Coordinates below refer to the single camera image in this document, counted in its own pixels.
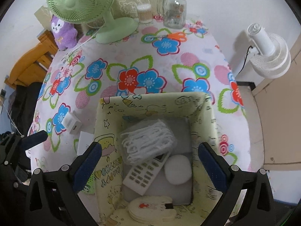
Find white desk fan cable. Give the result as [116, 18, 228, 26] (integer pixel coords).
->
[63, 32, 99, 57]

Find orange scissors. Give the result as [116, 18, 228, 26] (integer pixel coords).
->
[156, 32, 187, 42]

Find white plug charger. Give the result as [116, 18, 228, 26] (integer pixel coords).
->
[77, 132, 95, 156]

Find white cable bundle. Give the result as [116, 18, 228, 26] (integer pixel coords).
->
[120, 120, 178, 165]

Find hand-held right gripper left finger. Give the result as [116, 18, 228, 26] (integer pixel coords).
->
[24, 142, 103, 226]

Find thin white cable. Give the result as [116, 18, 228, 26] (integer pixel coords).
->
[1, 99, 23, 137]

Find beige door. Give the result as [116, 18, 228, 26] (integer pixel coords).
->
[253, 35, 301, 165]

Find white remote control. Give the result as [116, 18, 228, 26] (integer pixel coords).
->
[122, 153, 171, 196]

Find cotton swab jar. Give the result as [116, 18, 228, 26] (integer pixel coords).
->
[136, 4, 153, 24]

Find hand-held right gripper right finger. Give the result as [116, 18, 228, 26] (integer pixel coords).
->
[198, 142, 275, 226]

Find dark clothes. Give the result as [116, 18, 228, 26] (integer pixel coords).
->
[7, 82, 45, 134]

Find white round pad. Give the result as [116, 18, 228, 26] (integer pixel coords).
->
[164, 155, 191, 184]

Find yellow printed storage box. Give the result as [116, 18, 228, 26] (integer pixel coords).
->
[94, 92, 218, 226]

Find small white power adapter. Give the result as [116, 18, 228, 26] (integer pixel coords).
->
[62, 113, 82, 134]

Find wooden chair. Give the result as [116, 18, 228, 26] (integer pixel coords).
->
[5, 29, 59, 87]

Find glass jar with green lid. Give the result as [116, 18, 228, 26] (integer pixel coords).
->
[157, 0, 187, 29]

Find green desk fan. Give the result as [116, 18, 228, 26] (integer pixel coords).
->
[46, 0, 139, 44]

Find black fan cable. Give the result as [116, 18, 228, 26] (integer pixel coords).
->
[237, 46, 251, 75]

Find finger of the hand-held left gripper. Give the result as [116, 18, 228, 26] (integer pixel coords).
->
[21, 131, 49, 150]

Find white standing fan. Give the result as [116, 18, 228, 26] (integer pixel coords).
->
[227, 23, 291, 78]

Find purple plush toy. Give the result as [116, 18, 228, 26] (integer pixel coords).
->
[50, 14, 78, 51]

